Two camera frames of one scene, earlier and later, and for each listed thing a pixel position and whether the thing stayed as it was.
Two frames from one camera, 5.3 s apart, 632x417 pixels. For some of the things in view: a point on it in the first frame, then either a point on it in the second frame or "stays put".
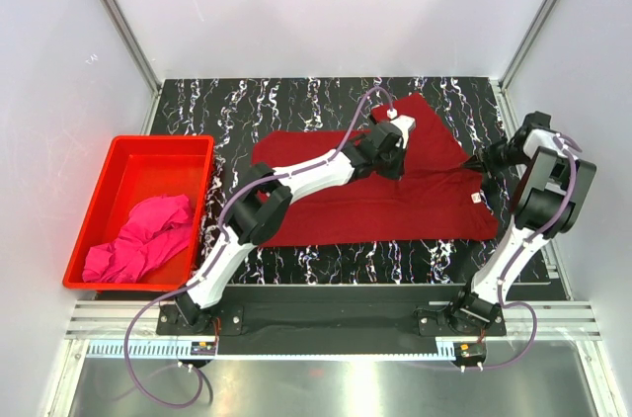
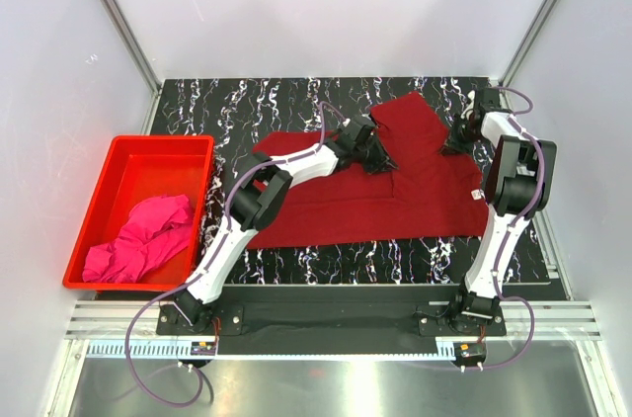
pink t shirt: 154,227 stays put
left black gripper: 397,169 -> 381,162
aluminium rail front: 534,329 stays put
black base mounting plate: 331,319 stays put
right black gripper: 487,162 -> 452,145
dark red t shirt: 441,194 stays put
